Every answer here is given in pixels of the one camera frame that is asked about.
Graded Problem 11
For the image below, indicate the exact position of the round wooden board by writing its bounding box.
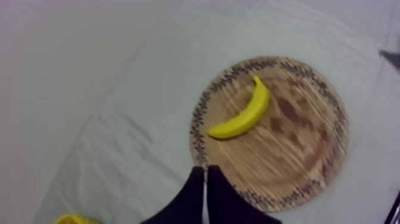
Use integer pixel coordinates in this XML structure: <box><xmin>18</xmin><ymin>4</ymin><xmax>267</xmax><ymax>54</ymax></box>
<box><xmin>189</xmin><ymin>55</ymin><xmax>350</xmax><ymax>213</ymax></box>

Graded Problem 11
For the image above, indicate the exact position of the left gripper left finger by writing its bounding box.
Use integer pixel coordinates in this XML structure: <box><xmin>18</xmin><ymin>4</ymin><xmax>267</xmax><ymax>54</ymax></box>
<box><xmin>140</xmin><ymin>166</ymin><xmax>206</xmax><ymax>224</ymax></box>

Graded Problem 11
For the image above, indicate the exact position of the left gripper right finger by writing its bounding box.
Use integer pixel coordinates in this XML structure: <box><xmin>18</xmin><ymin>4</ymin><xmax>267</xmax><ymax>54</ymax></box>
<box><xmin>207</xmin><ymin>165</ymin><xmax>283</xmax><ymax>224</ymax></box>

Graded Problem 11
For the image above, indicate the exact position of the yellow toy banana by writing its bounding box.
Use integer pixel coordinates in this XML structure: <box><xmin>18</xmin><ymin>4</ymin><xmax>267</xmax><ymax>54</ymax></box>
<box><xmin>207</xmin><ymin>75</ymin><xmax>270</xmax><ymax>139</ymax></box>

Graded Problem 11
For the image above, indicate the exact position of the yellow plastic basket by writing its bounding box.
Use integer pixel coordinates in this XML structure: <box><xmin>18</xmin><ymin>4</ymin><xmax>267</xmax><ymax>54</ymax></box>
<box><xmin>54</xmin><ymin>213</ymin><xmax>102</xmax><ymax>224</ymax></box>

